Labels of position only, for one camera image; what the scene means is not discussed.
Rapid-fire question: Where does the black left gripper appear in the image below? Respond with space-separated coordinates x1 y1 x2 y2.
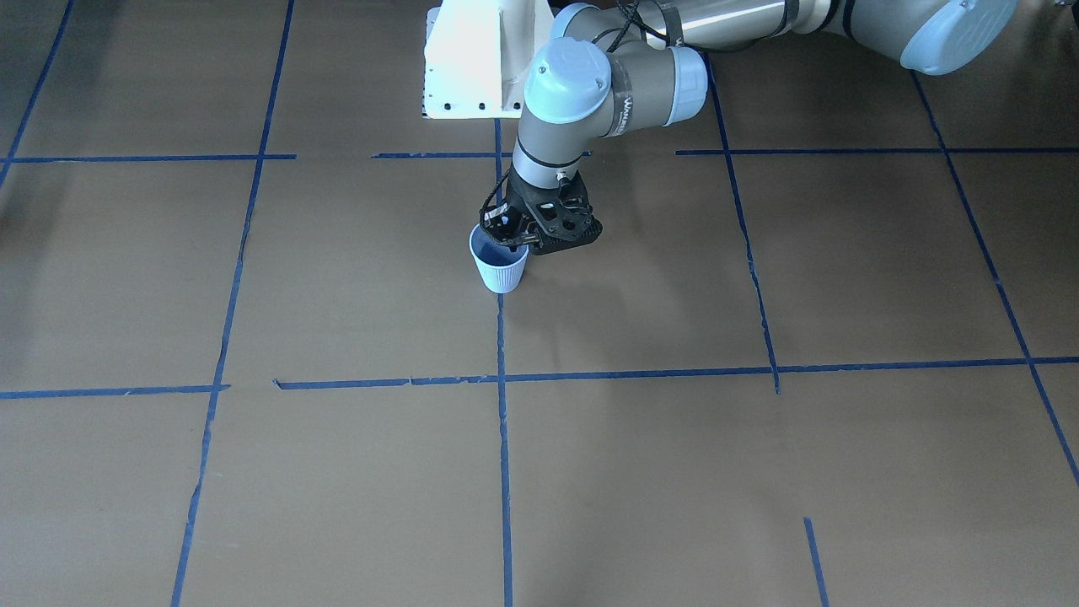
479 169 604 256

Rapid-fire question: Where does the light blue ribbed cup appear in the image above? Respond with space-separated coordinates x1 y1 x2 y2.
469 223 529 293

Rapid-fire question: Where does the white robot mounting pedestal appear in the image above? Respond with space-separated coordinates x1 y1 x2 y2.
421 1 555 120

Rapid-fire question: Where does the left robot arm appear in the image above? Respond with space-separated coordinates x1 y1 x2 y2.
479 1 1017 256

